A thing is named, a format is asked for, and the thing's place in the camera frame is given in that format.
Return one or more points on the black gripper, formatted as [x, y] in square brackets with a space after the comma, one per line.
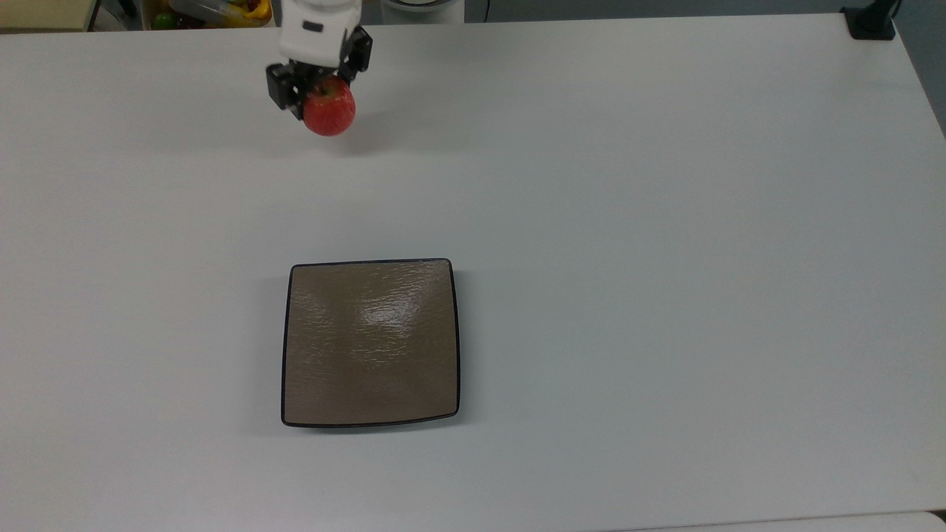
[316, 72]

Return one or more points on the red apple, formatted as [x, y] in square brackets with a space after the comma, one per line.
[330, 111]

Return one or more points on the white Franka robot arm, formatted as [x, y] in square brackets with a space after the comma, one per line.
[318, 29]

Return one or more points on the square brown ceramic plate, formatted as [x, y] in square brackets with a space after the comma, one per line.
[369, 343]

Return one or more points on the yellow toy fruit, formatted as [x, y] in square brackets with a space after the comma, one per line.
[247, 16]

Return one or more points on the white round base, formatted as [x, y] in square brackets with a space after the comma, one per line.
[423, 9]

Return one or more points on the green toy fruit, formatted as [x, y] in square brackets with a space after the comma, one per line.
[164, 20]

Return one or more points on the beige wooden furniture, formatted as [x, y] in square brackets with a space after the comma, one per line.
[44, 13]

